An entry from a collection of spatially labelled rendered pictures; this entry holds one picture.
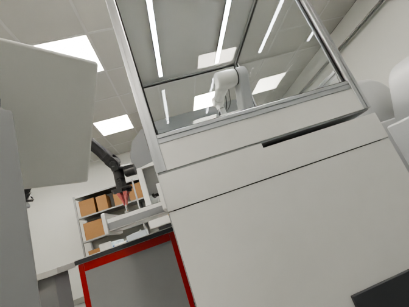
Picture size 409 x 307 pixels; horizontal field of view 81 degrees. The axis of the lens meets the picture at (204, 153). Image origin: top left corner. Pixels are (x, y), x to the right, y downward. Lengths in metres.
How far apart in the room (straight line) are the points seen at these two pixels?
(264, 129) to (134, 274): 1.09
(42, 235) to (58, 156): 5.74
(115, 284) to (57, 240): 4.70
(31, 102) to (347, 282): 1.06
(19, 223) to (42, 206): 5.98
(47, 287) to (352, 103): 2.08
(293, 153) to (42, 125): 0.82
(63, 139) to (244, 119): 0.65
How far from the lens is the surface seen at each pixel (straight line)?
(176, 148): 0.91
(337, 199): 1.05
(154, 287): 1.57
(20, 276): 0.45
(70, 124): 0.66
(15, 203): 0.47
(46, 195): 6.44
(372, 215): 1.12
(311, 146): 1.05
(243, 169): 0.92
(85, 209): 5.57
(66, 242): 6.16
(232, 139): 0.95
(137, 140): 2.40
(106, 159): 1.41
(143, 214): 1.31
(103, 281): 1.62
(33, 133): 0.64
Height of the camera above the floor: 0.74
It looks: 14 degrees up
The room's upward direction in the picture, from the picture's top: 20 degrees counter-clockwise
